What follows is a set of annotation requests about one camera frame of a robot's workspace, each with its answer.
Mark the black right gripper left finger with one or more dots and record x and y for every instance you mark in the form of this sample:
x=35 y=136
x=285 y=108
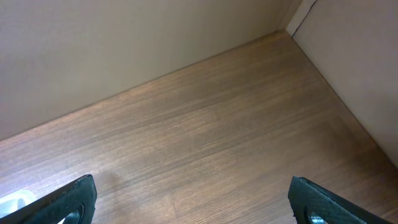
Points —
x=72 y=203

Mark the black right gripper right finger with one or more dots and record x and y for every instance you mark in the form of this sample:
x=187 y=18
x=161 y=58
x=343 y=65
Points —
x=311 y=203

